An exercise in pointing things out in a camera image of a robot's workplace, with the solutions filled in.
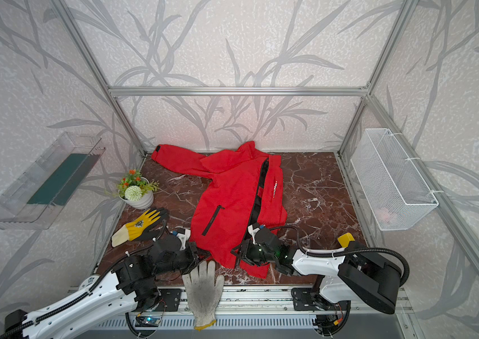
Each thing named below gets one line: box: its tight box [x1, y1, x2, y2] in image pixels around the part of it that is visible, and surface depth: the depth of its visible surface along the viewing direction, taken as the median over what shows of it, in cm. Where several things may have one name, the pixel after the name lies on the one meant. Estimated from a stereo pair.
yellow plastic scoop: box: [337, 232, 356, 248], surface depth 89 cm
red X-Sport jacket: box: [151, 141, 288, 279], surface depth 98 cm
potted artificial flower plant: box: [115, 169, 160, 210], surface depth 90 cm
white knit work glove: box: [181, 260, 225, 330], surface depth 77 cm
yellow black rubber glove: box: [110, 208, 169, 248], surface depth 91 cm
